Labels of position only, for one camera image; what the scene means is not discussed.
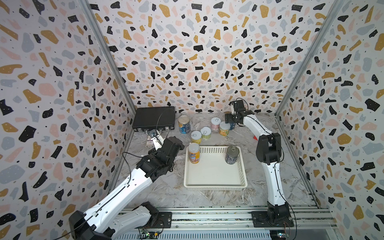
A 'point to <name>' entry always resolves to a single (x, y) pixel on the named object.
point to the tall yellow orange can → (194, 149)
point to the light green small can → (206, 132)
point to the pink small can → (215, 124)
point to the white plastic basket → (212, 172)
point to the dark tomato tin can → (232, 153)
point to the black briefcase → (154, 118)
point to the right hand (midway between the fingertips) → (231, 116)
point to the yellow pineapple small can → (196, 137)
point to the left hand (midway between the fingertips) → (169, 142)
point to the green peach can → (224, 128)
